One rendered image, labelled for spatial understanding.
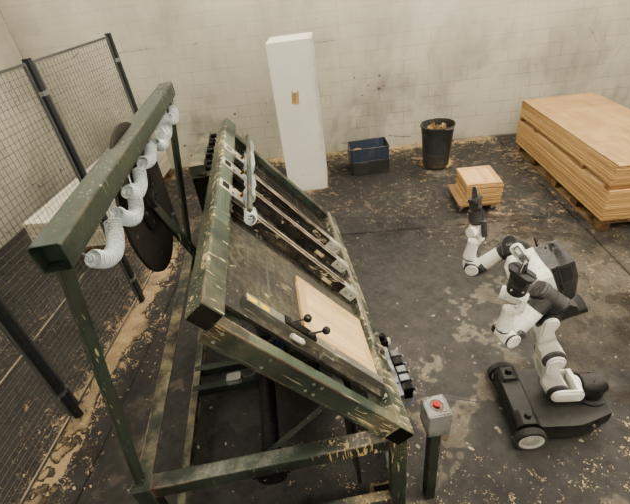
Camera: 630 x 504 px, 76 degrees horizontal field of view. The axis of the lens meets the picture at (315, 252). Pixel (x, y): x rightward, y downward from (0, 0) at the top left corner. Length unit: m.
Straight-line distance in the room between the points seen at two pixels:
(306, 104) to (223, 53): 1.99
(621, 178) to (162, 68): 6.47
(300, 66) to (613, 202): 3.93
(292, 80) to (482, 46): 3.18
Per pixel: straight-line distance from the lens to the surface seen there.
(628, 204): 5.47
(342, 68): 7.14
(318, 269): 2.57
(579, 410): 3.38
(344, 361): 2.09
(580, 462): 3.37
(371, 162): 6.50
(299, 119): 5.88
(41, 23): 8.27
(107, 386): 1.83
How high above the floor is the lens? 2.76
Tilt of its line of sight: 35 degrees down
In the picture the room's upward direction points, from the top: 8 degrees counter-clockwise
